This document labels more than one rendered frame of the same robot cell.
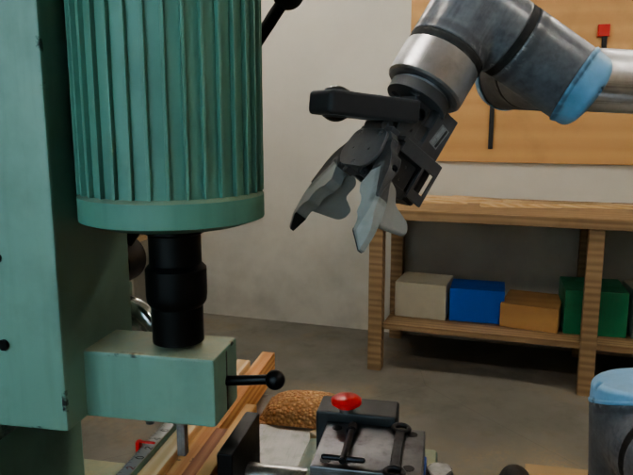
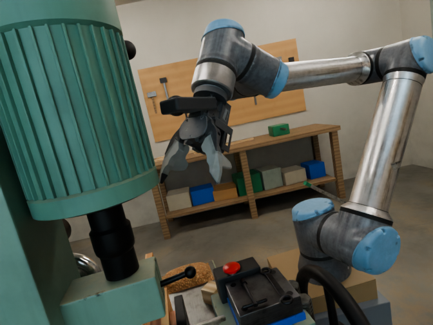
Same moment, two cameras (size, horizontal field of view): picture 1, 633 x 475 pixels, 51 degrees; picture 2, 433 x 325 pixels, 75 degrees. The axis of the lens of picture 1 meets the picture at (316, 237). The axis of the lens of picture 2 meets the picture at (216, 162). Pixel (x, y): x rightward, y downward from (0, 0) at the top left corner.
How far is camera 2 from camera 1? 0.22 m
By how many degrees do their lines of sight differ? 21
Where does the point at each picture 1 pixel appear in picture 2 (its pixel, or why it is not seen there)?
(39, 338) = (24, 313)
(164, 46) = (80, 80)
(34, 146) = not seen: outside the picture
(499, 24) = (240, 53)
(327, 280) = (132, 206)
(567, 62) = (272, 67)
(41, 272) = (14, 265)
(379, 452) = (267, 290)
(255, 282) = not seen: hidden behind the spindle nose
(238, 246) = not seen: hidden behind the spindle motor
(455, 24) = (221, 55)
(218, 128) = (127, 129)
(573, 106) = (278, 88)
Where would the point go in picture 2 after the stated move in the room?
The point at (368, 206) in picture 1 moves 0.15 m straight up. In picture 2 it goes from (214, 157) to (195, 68)
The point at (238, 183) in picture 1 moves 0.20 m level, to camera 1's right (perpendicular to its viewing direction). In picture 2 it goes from (145, 162) to (265, 131)
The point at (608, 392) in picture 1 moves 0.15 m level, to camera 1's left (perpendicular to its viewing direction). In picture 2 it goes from (303, 214) to (266, 229)
